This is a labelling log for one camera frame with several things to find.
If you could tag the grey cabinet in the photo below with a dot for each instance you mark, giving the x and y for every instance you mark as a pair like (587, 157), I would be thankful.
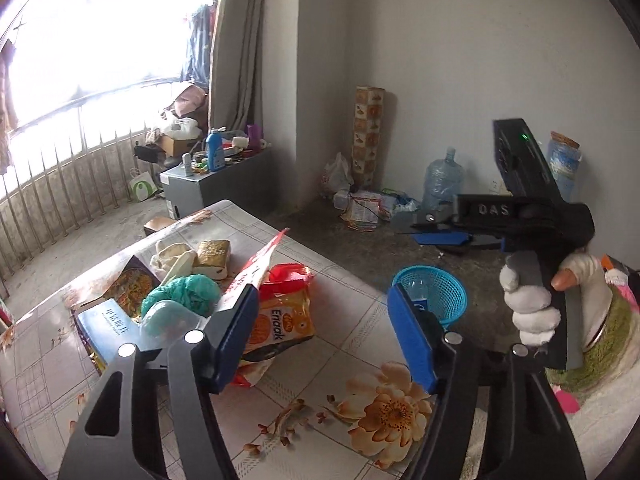
(225, 185)

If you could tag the brown cardboard box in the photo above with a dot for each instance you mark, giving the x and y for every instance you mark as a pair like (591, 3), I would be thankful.
(175, 146)

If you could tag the hanging blue clothes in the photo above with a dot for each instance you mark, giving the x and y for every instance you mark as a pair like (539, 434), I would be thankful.
(199, 45)

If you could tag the floral tablecloth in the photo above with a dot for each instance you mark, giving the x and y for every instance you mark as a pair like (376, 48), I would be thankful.
(340, 320)

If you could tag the white cloth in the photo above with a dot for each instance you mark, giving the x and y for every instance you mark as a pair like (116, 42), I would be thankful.
(170, 257)

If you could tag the red and white packet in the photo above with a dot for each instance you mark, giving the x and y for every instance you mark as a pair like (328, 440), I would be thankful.
(252, 267)

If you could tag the white plastic bag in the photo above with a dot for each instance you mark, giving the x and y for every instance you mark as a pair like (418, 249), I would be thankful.
(337, 172)

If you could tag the person's right hand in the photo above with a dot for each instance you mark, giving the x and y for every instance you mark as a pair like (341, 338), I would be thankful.
(532, 315)

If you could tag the black bag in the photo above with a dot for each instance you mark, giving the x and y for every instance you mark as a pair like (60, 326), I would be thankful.
(146, 152)

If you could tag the beige curtain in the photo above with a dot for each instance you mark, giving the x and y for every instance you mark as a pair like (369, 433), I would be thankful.
(237, 45)

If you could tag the white and green paper bag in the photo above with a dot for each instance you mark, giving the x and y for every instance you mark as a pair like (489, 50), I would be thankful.
(141, 187)

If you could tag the purple cup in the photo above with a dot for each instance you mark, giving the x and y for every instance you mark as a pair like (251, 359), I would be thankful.
(254, 136)

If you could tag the gold foil packet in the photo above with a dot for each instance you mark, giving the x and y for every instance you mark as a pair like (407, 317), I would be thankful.
(212, 255)

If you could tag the small brown box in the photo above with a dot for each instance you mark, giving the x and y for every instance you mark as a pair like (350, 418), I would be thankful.
(159, 226)

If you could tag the person's right forearm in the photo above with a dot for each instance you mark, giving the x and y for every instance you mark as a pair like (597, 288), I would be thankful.
(612, 350)

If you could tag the glass jar with cork lid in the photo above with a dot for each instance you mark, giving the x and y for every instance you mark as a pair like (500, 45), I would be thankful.
(565, 165)

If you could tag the small white bottle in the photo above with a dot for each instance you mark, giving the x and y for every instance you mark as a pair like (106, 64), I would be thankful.
(187, 164)

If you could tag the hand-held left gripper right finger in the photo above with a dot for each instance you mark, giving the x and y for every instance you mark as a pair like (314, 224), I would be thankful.
(412, 340)

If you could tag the metal balcony railing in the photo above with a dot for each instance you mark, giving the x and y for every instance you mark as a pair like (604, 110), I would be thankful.
(80, 160)

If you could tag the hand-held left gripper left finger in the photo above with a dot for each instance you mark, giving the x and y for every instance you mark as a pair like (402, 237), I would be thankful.
(235, 335)

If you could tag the blue detergent bottle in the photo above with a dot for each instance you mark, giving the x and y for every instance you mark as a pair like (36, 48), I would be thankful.
(215, 152)

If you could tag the tall patterned cardboard box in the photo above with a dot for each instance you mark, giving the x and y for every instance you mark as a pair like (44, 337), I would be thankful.
(369, 135)

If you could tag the pink cloth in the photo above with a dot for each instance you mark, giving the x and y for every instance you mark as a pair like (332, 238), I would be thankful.
(190, 100)

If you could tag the blue plastic basket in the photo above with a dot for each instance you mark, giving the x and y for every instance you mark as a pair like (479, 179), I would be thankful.
(450, 295)

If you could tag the large blue water jug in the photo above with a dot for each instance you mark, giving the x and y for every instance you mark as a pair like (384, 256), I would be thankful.
(442, 180)

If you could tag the pile of packets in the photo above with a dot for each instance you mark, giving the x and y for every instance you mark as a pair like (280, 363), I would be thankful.
(370, 207)

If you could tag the blue and white medicine box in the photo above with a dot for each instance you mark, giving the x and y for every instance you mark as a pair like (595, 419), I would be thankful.
(107, 325)

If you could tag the clear plastic bottle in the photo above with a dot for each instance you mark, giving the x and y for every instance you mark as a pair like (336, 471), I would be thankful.
(417, 290)

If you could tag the purple noodle packet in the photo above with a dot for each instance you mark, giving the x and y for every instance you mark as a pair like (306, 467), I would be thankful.
(127, 285)

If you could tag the white wall socket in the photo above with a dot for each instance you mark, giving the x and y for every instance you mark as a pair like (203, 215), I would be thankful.
(497, 187)

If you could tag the orange snack packet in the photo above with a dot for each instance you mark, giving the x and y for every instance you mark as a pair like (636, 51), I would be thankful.
(280, 325)

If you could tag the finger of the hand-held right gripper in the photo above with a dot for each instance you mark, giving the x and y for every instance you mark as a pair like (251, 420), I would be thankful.
(442, 238)
(437, 221)

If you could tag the clutter of small items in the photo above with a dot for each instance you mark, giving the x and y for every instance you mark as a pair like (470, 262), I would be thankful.
(239, 150)

